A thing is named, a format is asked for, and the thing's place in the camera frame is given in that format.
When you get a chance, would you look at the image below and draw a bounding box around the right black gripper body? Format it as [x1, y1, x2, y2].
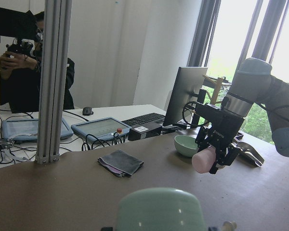
[196, 103, 244, 148]

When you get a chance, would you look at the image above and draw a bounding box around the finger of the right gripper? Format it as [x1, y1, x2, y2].
[195, 126, 213, 152]
[209, 144, 240, 174]

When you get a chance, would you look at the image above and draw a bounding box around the pink cup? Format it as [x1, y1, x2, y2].
[192, 146, 216, 174]

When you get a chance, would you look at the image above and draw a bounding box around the green cup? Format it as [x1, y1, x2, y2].
[115, 188, 208, 231]

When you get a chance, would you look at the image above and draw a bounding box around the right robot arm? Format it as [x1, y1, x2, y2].
[192, 58, 289, 174]

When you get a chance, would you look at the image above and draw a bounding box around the green bowl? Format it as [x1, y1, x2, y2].
[174, 135, 198, 157]

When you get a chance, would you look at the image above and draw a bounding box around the metal scoop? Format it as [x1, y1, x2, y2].
[233, 139, 264, 167]

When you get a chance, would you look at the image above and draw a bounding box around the wooden stand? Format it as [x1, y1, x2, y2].
[193, 75, 228, 105]

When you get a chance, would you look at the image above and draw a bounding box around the black keyboard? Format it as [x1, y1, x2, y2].
[122, 113, 165, 126]

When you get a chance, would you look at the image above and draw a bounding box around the monitor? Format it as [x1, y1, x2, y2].
[163, 67, 208, 127]

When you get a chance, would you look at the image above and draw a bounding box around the small black box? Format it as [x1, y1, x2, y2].
[128, 122, 162, 141]

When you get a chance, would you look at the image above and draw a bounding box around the grey folded cloth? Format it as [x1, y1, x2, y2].
[98, 150, 144, 177]

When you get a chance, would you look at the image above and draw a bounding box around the blue teach pendant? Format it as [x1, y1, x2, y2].
[0, 117, 71, 142]
[71, 117, 131, 142]

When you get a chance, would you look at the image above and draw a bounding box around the computer mouse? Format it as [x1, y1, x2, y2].
[82, 106, 94, 116]

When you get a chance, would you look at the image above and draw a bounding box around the person in black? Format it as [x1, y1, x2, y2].
[0, 11, 75, 113]

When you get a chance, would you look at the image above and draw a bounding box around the aluminium frame post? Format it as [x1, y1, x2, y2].
[35, 0, 72, 164]

